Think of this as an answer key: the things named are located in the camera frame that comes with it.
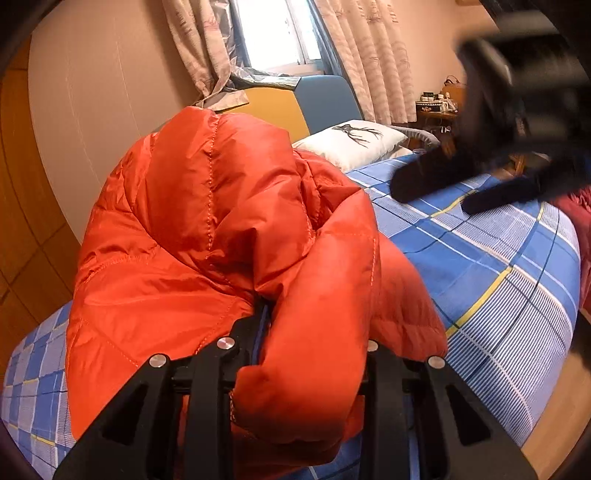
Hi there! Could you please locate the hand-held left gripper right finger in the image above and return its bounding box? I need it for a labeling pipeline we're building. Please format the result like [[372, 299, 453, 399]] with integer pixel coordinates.
[[360, 340, 539, 480]]

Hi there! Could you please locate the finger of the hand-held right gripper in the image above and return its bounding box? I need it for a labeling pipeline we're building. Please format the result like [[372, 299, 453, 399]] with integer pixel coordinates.
[[462, 178, 543, 215], [390, 143, 490, 204]]

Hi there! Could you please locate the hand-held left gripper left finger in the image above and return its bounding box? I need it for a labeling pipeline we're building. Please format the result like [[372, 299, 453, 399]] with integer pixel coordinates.
[[53, 302, 269, 480]]

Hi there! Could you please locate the orange puffer jacket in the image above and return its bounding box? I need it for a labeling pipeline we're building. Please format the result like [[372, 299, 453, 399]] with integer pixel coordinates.
[[65, 106, 448, 480]]

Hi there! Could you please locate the grey cushion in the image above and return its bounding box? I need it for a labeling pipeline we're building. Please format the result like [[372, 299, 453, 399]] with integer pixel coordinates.
[[390, 126, 439, 160]]

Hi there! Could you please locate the wooden nightstand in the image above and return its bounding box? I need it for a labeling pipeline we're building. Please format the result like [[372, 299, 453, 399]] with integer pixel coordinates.
[[414, 110, 462, 139]]

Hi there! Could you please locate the brown handbag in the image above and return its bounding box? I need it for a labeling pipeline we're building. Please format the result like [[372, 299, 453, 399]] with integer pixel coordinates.
[[442, 76, 467, 100]]

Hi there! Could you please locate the dark red cloth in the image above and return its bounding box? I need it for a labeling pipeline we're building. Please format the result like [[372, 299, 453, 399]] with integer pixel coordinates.
[[551, 189, 591, 310]]

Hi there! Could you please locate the white deer print pillow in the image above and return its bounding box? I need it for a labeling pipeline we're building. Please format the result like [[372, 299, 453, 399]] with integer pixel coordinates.
[[292, 121, 409, 172]]

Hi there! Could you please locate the blue plaid bed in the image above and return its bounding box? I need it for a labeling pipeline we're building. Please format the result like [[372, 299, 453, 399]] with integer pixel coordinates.
[[0, 154, 583, 480]]

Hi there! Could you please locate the yellow and blue headboard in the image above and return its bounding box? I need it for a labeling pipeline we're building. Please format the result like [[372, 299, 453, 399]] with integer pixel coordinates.
[[219, 75, 363, 144]]

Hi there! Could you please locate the beige patterned curtain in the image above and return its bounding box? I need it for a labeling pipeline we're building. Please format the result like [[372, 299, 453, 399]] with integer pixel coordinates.
[[161, 0, 252, 112], [316, 0, 416, 127]]

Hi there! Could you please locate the blue inner curtain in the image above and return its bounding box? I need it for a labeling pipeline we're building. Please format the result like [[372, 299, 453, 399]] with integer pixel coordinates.
[[309, 0, 345, 77]]

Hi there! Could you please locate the grey cloth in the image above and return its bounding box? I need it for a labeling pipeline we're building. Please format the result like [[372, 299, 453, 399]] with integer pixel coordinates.
[[226, 67, 303, 92]]

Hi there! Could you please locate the window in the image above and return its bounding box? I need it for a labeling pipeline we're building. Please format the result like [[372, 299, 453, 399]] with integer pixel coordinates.
[[231, 0, 324, 70]]

